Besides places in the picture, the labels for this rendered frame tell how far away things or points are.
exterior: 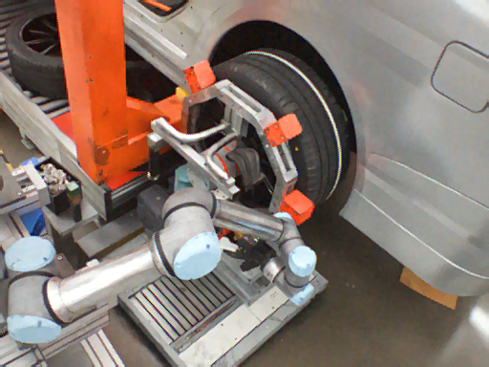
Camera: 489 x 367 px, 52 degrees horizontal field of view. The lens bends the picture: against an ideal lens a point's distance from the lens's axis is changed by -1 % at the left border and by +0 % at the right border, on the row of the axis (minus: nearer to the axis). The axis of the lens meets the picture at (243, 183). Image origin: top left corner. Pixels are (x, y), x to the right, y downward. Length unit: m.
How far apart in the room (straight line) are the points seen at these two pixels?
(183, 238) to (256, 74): 0.75
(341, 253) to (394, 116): 1.34
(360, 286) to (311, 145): 1.19
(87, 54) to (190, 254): 0.89
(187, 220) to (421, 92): 0.75
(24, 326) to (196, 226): 0.45
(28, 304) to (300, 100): 1.02
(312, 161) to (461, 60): 0.56
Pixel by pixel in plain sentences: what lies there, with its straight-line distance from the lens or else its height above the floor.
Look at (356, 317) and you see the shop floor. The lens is 2.60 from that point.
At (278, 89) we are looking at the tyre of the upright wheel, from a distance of 1.70.
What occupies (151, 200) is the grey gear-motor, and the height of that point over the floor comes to 0.41.
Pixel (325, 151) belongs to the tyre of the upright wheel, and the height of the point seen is 1.02.
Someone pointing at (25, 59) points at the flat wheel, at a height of 0.50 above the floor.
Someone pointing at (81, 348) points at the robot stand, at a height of 0.21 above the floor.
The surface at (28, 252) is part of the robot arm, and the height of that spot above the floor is 1.05.
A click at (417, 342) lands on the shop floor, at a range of 2.66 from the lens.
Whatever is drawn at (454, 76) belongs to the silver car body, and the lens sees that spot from 1.46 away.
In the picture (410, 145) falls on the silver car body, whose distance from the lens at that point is 1.60.
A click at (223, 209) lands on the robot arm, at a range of 1.33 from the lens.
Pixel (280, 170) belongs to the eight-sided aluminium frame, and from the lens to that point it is 1.67.
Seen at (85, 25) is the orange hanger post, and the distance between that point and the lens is 1.74.
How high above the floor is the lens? 2.14
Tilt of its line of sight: 46 degrees down
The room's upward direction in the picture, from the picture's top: 11 degrees clockwise
